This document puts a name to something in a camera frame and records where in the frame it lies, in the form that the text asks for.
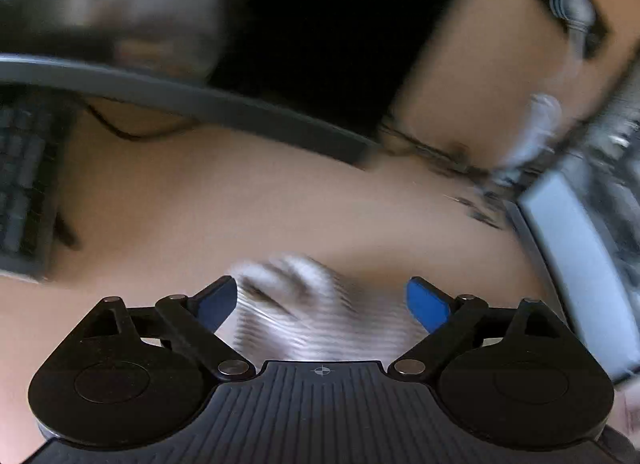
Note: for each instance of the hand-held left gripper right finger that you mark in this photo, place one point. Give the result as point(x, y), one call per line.
point(424, 301)

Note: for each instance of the black keyboard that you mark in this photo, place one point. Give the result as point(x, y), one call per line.
point(22, 178)

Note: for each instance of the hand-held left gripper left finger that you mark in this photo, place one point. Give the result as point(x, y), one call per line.
point(221, 300)

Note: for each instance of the grey flat panel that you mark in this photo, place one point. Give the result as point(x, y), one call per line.
point(575, 264)

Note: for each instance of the dark monitor screen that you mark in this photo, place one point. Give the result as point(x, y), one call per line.
point(330, 28)

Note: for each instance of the dark patterned clutter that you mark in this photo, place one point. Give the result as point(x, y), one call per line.
point(615, 168)

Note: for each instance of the white cloth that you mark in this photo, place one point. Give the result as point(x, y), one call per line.
point(535, 133)

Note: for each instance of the white grey striped garment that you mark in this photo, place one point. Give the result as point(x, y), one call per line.
point(320, 314)

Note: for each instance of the grey curved bar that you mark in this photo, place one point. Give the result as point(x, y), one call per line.
point(200, 98)

